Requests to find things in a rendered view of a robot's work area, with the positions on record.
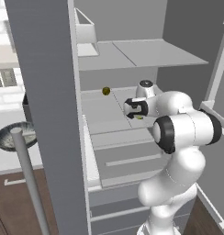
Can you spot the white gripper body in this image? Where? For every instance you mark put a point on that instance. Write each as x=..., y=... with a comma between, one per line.
x=128, y=106

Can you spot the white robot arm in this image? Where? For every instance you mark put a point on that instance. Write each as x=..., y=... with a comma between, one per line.
x=181, y=128

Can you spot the yellow-green lemon wedge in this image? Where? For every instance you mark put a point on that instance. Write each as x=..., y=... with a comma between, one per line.
x=139, y=117

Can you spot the grey fridge shelf with fruit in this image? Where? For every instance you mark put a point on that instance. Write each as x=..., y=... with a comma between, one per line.
x=101, y=113

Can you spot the long white fridge door bin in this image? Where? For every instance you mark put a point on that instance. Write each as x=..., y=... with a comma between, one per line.
x=91, y=159

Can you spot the grey fridge crisper drawer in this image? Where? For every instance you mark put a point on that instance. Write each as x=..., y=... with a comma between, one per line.
x=126, y=171

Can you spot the grey fridge door with bins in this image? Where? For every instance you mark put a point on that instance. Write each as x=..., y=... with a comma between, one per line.
x=46, y=91

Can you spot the grey fridge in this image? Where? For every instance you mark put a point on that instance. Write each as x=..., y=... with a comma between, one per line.
x=178, y=27

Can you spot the grey fridge door with rails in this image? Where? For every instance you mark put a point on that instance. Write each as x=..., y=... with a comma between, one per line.
x=219, y=76

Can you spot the grey fridge freezer drawer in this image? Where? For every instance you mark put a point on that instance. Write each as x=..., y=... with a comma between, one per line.
x=117, y=220

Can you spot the small olive round fruit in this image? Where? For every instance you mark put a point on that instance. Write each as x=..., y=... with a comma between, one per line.
x=106, y=91

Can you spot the dark grey countertop appliance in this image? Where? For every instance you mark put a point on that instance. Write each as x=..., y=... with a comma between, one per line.
x=27, y=110

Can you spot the brown wooden cupboard drawer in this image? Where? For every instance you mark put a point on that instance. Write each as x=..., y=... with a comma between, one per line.
x=16, y=208

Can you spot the window with white frame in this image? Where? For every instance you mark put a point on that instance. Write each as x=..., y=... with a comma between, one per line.
x=6, y=78

